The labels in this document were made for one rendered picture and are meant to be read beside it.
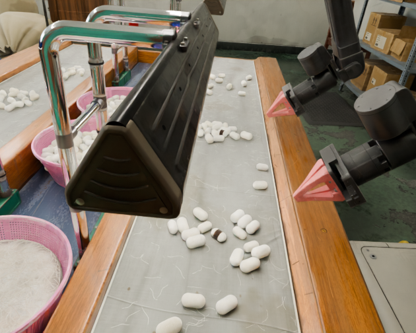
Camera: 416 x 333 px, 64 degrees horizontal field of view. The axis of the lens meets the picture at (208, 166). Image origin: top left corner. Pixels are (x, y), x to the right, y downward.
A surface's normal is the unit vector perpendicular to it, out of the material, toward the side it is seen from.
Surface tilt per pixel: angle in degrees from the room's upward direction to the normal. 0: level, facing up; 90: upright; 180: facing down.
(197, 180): 0
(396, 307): 0
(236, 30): 89
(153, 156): 58
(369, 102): 41
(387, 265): 0
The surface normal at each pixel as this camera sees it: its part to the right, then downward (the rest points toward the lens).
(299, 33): 0.00, 0.54
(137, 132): 0.88, -0.36
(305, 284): -0.65, -0.66
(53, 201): 0.07, -0.84
